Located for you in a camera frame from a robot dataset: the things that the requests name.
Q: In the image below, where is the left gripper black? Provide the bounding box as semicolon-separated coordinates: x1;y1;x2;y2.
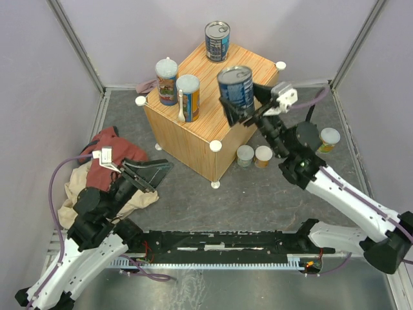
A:
105;156;176;218

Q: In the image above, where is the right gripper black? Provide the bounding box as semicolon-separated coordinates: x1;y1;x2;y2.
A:
220;80;291;159

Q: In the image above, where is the orange cup white lid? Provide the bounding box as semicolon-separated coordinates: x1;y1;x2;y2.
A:
254;145;273;168

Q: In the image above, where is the tall yellow drink can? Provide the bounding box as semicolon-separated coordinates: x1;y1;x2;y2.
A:
176;74;200;123

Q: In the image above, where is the blue Progresso soup can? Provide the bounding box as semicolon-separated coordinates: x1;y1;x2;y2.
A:
205;21;230;63

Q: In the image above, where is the tall can cartoon label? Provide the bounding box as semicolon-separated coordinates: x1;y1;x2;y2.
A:
155;57;178;106

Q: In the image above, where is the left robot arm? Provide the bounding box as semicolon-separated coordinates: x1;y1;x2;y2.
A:
15;151;174;309

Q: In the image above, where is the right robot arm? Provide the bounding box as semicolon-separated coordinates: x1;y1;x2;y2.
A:
219;83;412;274

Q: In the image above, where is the wooden cube counter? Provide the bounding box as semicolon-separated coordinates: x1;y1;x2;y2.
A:
144;43;278;182

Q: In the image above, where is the pink cloth behind counter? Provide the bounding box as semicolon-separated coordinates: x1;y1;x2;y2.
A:
136;79;157;95

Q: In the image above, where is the red cloth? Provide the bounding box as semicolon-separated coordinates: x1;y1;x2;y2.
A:
78;126;148;191

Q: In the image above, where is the clear lid small cup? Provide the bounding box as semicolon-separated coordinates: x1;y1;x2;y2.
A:
236;145;254;167

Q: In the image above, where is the white plastic spoon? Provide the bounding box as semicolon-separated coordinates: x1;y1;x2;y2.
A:
178;89;186;122

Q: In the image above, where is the beige cloth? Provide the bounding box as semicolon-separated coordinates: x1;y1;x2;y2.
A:
57;162;159;229

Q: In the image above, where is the green orange fruit cup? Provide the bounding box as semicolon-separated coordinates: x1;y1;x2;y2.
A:
318;127;341;153

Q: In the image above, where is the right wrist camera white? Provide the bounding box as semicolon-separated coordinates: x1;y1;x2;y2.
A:
263;81;298;116

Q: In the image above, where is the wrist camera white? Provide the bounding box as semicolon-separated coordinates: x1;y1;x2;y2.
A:
92;146;124;173
263;81;298;116

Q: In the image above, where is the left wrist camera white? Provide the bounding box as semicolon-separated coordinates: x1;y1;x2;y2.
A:
92;146;124;173

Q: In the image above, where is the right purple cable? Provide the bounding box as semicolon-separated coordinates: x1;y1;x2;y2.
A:
292;86;330;109

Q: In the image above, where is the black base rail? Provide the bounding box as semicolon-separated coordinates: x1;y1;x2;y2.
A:
114;219;336;264

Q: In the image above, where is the white cable duct strip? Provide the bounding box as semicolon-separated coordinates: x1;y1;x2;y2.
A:
106;254;323;271

